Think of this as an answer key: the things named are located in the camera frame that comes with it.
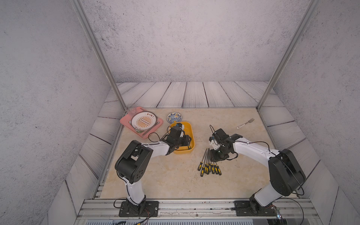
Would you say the aluminium front rail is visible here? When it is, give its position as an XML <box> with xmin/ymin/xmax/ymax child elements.
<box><xmin>77</xmin><ymin>198</ymin><xmax>322</xmax><ymax>225</ymax></box>

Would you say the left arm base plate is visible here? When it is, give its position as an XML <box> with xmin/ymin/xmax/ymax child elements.
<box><xmin>119</xmin><ymin>200</ymin><xmax>159</xmax><ymax>218</ymax></box>

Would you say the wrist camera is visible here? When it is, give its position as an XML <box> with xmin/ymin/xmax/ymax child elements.
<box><xmin>177</xmin><ymin>123</ymin><xmax>186</xmax><ymax>138</ymax></box>
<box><xmin>209</xmin><ymin>137</ymin><xmax>220</xmax><ymax>150</ymax></box>

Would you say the metal frame post right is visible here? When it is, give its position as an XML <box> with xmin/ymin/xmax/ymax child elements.
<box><xmin>256</xmin><ymin>0</ymin><xmax>321</xmax><ymax>112</ymax></box>

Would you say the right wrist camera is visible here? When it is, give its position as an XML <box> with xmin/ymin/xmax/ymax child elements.
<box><xmin>209</xmin><ymin>137</ymin><xmax>220</xmax><ymax>150</ymax></box>

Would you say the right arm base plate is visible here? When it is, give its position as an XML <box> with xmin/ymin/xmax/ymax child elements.
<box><xmin>231</xmin><ymin>200</ymin><xmax>277</xmax><ymax>217</ymax></box>

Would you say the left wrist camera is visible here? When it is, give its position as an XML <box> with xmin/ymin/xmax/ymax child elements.
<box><xmin>177</xmin><ymin>123</ymin><xmax>186</xmax><ymax>138</ymax></box>

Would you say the metal frame post left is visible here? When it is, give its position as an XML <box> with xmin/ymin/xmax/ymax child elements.
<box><xmin>70</xmin><ymin>0</ymin><xmax>128</xmax><ymax>112</ymax></box>

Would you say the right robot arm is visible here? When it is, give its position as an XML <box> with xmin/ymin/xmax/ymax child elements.
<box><xmin>209</xmin><ymin>129</ymin><xmax>306</xmax><ymax>211</ymax></box>

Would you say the yellow storage box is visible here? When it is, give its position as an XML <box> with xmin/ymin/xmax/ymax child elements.
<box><xmin>170</xmin><ymin>121</ymin><xmax>195</xmax><ymax>154</ymax></box>

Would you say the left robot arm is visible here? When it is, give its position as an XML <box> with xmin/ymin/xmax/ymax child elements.
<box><xmin>114</xmin><ymin>122</ymin><xmax>195</xmax><ymax>207</ymax></box>

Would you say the metal frame post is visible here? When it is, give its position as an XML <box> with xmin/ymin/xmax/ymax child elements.
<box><xmin>70</xmin><ymin>0</ymin><xmax>128</xmax><ymax>112</ymax></box>
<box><xmin>256</xmin><ymin>0</ymin><xmax>321</xmax><ymax>112</ymax></box>

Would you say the white round plate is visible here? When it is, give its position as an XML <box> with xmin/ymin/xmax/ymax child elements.
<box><xmin>130</xmin><ymin>111</ymin><xmax>157</xmax><ymax>130</ymax></box>

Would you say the blue patterned small dish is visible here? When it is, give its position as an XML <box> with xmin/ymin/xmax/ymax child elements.
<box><xmin>166</xmin><ymin>112</ymin><xmax>183</xmax><ymax>124</ymax></box>

